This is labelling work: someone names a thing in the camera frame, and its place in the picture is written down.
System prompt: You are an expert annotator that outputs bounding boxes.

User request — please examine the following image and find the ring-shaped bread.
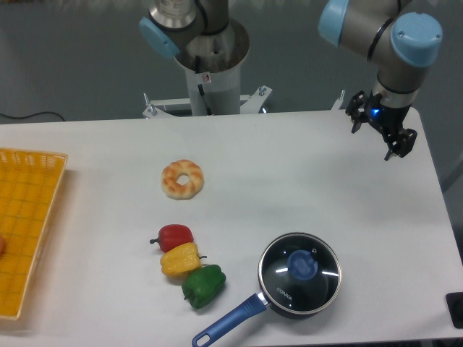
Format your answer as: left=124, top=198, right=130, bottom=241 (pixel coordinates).
left=161, top=159, right=204, bottom=200

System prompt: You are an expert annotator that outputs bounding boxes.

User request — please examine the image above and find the red bell pepper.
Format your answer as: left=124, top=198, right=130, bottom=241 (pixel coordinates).
left=149, top=224, right=194, bottom=253

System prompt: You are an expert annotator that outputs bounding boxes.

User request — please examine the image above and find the black object at table edge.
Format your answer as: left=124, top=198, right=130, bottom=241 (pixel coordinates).
left=446, top=292, right=463, bottom=329

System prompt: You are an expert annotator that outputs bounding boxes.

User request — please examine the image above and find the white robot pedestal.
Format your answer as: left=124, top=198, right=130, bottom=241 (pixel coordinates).
left=139, top=17, right=272, bottom=116

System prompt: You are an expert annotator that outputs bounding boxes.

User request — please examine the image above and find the black cable on floor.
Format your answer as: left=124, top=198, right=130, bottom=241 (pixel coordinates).
left=0, top=111, right=67, bottom=122

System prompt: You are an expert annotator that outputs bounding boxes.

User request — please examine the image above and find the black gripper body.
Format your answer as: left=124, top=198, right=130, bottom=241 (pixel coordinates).
left=365, top=93, right=411, bottom=136

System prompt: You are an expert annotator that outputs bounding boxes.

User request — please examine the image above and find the glass lid blue knob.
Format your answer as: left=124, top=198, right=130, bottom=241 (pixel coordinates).
left=258, top=232, right=343, bottom=314

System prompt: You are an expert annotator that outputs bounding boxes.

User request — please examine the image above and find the dark pot blue handle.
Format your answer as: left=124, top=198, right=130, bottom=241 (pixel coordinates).
left=191, top=283, right=339, bottom=346

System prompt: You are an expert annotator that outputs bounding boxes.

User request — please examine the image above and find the yellow bell pepper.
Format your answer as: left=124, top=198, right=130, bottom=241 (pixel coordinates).
left=160, top=242, right=205, bottom=277

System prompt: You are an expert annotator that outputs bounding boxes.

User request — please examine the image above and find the green bell pepper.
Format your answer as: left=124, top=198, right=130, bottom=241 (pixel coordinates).
left=182, top=265, right=226, bottom=309

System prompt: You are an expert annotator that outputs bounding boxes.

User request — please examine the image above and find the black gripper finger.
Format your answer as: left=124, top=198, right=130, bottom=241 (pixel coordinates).
left=383, top=128, right=417, bottom=161
left=345, top=90, right=370, bottom=134

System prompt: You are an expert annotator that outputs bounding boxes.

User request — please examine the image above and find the yellow woven basket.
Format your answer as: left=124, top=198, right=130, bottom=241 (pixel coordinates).
left=1, top=147, right=68, bottom=320

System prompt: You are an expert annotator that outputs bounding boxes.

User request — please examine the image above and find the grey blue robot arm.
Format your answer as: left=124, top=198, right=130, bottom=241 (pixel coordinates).
left=139, top=1, right=443, bottom=157

